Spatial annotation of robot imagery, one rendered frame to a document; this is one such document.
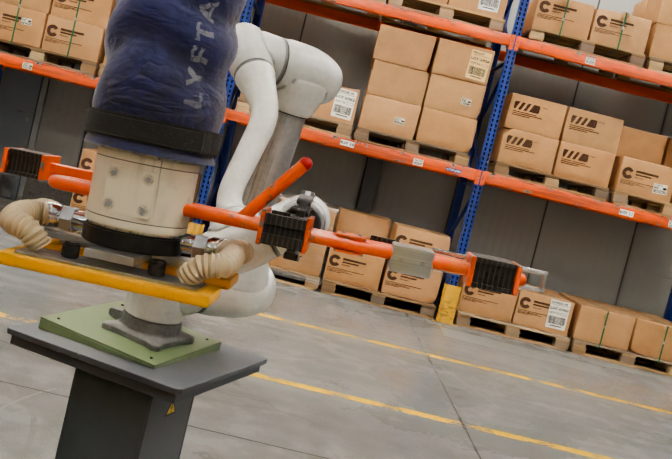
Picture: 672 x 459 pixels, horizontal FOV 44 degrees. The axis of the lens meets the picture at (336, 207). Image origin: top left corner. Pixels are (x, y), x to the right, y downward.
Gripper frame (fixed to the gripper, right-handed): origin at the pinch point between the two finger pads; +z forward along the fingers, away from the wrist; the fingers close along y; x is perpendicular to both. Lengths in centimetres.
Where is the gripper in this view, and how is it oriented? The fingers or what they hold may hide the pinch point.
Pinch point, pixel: (295, 231)
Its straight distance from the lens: 140.9
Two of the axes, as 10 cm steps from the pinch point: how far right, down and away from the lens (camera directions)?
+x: -9.7, -2.4, 0.0
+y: -2.4, 9.7, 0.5
